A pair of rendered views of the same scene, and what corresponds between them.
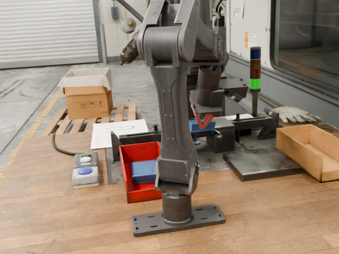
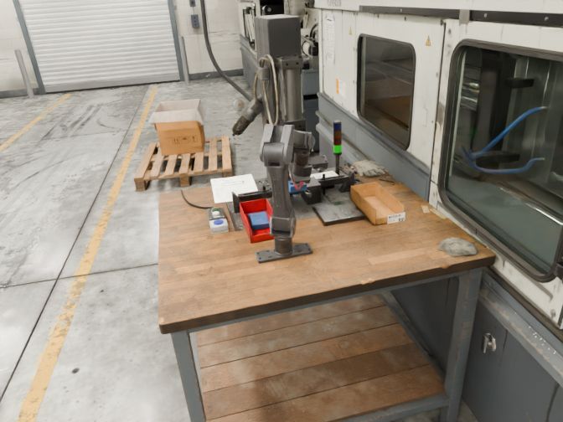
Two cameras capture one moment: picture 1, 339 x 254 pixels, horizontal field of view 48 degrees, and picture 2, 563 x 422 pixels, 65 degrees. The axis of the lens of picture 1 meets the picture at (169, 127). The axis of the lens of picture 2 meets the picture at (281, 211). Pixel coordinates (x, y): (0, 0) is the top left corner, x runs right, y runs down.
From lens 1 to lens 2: 0.73 m
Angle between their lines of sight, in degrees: 9
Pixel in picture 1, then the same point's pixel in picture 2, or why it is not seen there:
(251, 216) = (328, 249)
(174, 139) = (281, 206)
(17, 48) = (85, 65)
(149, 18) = (265, 138)
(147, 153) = (259, 207)
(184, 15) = (286, 137)
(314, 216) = (365, 247)
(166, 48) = (276, 157)
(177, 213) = (284, 249)
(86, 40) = (163, 55)
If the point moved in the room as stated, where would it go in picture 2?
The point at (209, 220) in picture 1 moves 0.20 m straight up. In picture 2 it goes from (302, 252) to (300, 201)
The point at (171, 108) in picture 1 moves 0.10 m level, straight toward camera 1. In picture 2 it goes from (279, 189) to (281, 202)
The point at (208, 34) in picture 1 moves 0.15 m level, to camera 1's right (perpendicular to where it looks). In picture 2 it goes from (300, 136) to (343, 132)
